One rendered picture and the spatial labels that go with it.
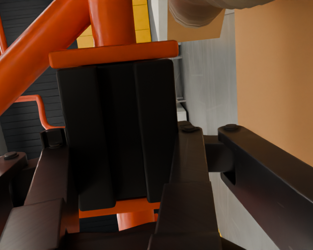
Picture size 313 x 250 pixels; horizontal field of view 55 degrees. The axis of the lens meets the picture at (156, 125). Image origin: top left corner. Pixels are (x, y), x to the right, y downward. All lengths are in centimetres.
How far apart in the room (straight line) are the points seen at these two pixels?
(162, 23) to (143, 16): 563
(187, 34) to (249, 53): 167
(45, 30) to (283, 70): 18
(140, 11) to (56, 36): 735
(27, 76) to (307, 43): 18
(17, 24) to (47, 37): 1117
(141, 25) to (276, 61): 725
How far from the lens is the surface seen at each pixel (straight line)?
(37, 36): 18
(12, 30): 1143
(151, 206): 16
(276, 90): 28
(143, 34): 750
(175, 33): 197
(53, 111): 1136
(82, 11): 17
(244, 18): 35
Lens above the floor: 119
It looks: 3 degrees down
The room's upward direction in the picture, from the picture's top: 97 degrees counter-clockwise
